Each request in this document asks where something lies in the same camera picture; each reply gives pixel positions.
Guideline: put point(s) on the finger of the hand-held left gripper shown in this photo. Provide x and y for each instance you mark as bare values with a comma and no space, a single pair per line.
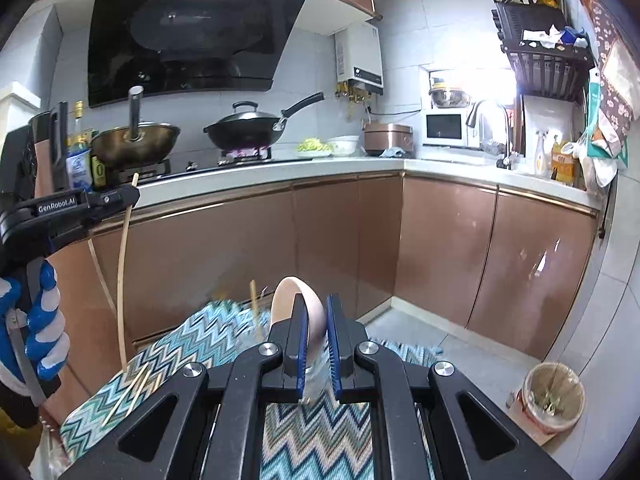
112,197

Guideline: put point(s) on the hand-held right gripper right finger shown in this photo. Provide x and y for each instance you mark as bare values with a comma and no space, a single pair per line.
333,345

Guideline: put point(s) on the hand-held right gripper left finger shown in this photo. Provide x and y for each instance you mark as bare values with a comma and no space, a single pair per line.
300,345

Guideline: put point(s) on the wooden chopstick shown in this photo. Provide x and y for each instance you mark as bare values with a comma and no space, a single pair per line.
121,280
120,407
255,305
131,387

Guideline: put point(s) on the person's left hand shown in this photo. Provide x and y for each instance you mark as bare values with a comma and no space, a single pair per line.
42,320

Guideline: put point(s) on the cooking oil bottle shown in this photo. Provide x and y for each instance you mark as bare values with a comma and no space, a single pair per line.
79,162

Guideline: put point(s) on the gas stove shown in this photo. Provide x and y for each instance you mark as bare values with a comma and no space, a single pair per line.
200,164

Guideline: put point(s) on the zigzag patterned tablecloth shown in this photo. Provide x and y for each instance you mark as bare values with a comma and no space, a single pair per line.
310,440

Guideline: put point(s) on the brown kitchen base cabinet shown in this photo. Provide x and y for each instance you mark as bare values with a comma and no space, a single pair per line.
325,240

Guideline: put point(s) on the black wok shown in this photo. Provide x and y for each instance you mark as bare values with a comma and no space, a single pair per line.
240,135

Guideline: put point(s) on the steel wok lid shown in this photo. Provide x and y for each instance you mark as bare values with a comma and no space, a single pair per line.
245,116

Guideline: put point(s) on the black range hood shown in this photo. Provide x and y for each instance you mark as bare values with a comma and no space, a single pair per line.
200,35

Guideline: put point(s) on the plate of chopped vegetables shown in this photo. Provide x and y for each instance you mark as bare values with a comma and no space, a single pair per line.
314,147

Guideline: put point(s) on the white bowl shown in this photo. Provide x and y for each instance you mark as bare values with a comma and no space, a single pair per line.
344,146

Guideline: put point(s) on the blue dishcloth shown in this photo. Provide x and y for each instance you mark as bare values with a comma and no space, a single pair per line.
396,152

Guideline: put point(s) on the brown rice cooker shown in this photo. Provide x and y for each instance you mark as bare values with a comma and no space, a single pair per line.
387,137

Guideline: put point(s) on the trash bin with bag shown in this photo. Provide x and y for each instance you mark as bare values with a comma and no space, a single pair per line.
552,400

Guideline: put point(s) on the white microwave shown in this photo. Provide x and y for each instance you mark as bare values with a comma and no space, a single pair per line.
442,127

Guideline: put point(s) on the steel bowl with lid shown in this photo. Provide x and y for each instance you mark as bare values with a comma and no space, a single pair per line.
448,96

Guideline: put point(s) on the white spray bottle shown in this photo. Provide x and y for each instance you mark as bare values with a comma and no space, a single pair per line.
541,157

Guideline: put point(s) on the white water heater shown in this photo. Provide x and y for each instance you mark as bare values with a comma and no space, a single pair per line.
362,55

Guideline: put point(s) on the white plastic bag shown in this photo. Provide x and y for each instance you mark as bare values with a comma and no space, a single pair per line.
600,170

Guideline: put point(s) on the black dish rack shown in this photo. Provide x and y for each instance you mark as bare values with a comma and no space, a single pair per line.
540,70

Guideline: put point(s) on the teal hanging bag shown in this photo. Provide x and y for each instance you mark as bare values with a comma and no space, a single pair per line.
600,120

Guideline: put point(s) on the white rag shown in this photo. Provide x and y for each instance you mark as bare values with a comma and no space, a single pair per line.
542,37

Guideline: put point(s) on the brown patterned hanging cloth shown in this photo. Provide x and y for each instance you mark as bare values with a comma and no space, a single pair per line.
612,80

